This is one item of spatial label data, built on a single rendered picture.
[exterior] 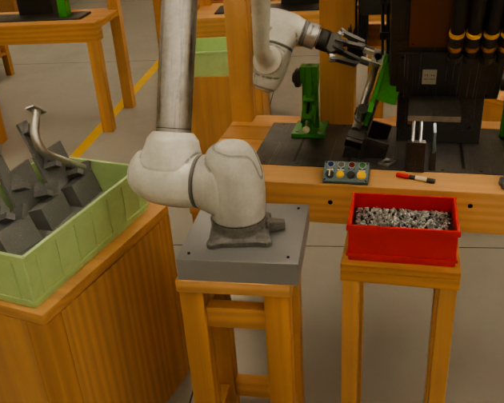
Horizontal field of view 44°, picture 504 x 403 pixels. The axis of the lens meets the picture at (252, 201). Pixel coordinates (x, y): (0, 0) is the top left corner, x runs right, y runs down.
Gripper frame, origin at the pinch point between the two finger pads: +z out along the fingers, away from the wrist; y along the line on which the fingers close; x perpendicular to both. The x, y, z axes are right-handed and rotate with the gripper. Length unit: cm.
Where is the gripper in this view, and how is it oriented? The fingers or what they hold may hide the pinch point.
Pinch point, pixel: (371, 57)
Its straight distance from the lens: 230.6
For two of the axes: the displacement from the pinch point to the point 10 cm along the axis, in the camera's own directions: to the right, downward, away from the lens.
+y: 3.4, -9.2, 2.2
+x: -0.7, 2.1, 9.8
